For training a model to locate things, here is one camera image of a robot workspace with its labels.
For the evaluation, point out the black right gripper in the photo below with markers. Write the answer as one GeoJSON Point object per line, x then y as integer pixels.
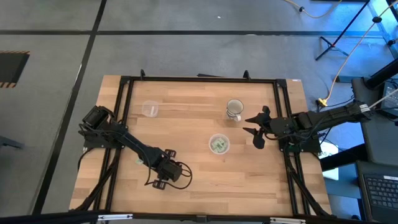
{"type": "Point", "coordinates": [278, 127]}

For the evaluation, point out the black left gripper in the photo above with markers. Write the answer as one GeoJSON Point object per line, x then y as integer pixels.
{"type": "Point", "coordinates": [169, 171]}

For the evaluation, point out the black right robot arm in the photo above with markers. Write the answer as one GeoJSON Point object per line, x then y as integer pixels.
{"type": "Point", "coordinates": [326, 119]}

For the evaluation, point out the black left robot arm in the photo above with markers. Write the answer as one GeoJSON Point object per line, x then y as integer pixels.
{"type": "Point", "coordinates": [133, 143]}

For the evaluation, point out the white patterned ceramic mug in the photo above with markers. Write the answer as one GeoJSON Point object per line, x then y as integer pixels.
{"type": "Point", "coordinates": [234, 108]}

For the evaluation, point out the clear plastic bowl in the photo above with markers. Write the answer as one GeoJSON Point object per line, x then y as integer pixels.
{"type": "Point", "coordinates": [212, 149]}

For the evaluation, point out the clear plastic cup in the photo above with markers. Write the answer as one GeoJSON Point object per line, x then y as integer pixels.
{"type": "Point", "coordinates": [150, 109]}

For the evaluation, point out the white paper sheet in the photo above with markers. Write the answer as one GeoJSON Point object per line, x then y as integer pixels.
{"type": "Point", "coordinates": [330, 152]}

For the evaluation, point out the black desk beam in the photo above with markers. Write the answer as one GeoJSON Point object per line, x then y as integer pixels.
{"type": "Point", "coordinates": [342, 158]}

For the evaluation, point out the grey side desk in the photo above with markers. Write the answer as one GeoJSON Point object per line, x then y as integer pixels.
{"type": "Point", "coordinates": [376, 137]}

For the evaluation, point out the black tripod stand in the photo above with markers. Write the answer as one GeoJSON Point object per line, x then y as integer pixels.
{"type": "Point", "coordinates": [342, 32]}

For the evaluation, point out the black monitor bar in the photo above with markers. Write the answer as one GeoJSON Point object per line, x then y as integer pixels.
{"type": "Point", "coordinates": [382, 74]}

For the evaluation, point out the dark laptop device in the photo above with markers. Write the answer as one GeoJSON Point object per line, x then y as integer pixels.
{"type": "Point", "coordinates": [391, 96]}

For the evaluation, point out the black laptop keyboard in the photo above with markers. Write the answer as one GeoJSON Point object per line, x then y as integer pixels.
{"type": "Point", "coordinates": [379, 193]}

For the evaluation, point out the grey chair base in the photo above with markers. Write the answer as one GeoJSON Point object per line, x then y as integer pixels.
{"type": "Point", "coordinates": [9, 143]}

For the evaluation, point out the dark floor hatch striped edge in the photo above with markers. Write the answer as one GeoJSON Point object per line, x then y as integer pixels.
{"type": "Point", "coordinates": [12, 68]}

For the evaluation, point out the silver metal bracket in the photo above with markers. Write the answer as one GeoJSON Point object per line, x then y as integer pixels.
{"type": "Point", "coordinates": [287, 220]}
{"type": "Point", "coordinates": [115, 216]}

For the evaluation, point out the black metal table frame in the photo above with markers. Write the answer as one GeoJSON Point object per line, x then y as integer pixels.
{"type": "Point", "coordinates": [202, 79]}

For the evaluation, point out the black camera rig beam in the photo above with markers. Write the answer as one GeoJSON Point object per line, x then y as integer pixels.
{"type": "Point", "coordinates": [62, 216]}

